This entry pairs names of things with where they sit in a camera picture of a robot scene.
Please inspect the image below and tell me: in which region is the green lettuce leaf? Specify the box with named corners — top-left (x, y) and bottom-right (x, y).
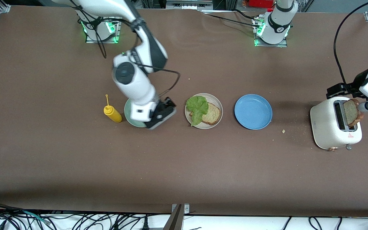
top-left (186, 95), bottom-right (209, 127)

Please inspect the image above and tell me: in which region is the black base power cable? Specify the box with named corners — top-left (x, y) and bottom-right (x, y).
top-left (200, 10), bottom-right (261, 27)

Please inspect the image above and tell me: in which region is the brown bread slice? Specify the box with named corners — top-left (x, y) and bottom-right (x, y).
top-left (343, 98), bottom-right (364, 127)
top-left (190, 102), bottom-right (222, 126)

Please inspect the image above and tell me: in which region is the mint green plate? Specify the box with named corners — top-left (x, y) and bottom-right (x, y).
top-left (124, 97), bottom-right (149, 128)

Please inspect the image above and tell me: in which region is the grey metal table bracket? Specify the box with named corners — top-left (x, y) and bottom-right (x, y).
top-left (163, 203), bottom-right (191, 230)

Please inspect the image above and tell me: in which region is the yellow mustard squeeze bottle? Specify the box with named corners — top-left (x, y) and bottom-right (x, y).
top-left (103, 94), bottom-right (123, 123)

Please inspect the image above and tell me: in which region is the beige plate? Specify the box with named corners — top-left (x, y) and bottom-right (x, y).
top-left (185, 93), bottom-right (223, 129)

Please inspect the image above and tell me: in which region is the grey metal box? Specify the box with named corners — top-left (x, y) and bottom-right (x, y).
top-left (166, 0), bottom-right (214, 10)

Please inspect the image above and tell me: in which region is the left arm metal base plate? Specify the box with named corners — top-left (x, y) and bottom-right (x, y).
top-left (254, 16), bottom-right (288, 48)

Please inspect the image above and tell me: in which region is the blue plate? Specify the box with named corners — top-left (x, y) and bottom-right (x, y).
top-left (234, 94), bottom-right (273, 130)

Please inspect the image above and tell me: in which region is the red box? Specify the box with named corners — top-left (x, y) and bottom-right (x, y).
top-left (247, 0), bottom-right (274, 9)

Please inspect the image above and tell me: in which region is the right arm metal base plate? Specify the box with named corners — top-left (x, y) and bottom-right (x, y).
top-left (86, 13), bottom-right (122, 44)

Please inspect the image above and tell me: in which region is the white two-slot toaster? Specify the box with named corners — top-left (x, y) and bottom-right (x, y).
top-left (310, 96), bottom-right (363, 151)

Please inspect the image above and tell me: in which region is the teal floor cable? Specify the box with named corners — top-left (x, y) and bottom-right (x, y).
top-left (23, 210), bottom-right (50, 223)

